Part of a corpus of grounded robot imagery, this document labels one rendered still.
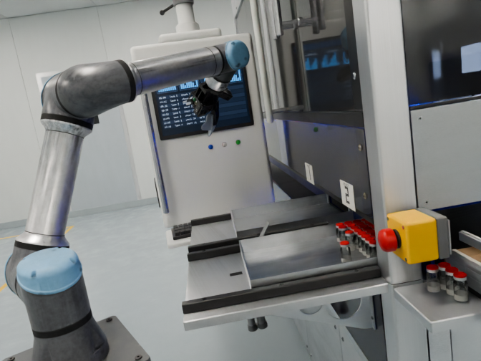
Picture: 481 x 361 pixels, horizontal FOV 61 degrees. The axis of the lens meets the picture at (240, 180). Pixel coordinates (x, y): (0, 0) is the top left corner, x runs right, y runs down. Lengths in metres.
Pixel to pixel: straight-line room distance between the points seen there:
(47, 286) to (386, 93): 0.72
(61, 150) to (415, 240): 0.76
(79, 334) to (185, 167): 0.96
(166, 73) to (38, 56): 5.77
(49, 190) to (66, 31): 5.70
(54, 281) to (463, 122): 0.82
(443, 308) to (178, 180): 1.21
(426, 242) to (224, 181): 1.15
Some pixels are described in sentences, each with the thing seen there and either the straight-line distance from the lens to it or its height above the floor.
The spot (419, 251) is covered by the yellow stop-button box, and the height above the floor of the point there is 0.98.
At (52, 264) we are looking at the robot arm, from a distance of 0.89.
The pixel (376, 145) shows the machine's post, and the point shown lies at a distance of 0.78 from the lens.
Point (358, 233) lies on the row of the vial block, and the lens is 0.99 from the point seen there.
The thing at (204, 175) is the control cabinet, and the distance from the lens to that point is 1.73.
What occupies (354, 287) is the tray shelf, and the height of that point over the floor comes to 0.88.
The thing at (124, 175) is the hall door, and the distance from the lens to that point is 6.43.
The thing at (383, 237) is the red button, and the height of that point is 1.01.
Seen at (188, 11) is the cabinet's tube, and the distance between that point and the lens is 1.82.
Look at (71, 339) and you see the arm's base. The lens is 0.93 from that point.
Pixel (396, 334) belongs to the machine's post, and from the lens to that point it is 0.90.
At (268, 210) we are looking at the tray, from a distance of 1.42.
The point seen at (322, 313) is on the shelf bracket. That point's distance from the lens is 0.96.
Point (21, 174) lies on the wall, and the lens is 6.88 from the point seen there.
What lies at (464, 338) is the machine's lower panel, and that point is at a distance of 0.98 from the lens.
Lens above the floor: 1.26
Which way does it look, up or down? 10 degrees down
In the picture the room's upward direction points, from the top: 9 degrees counter-clockwise
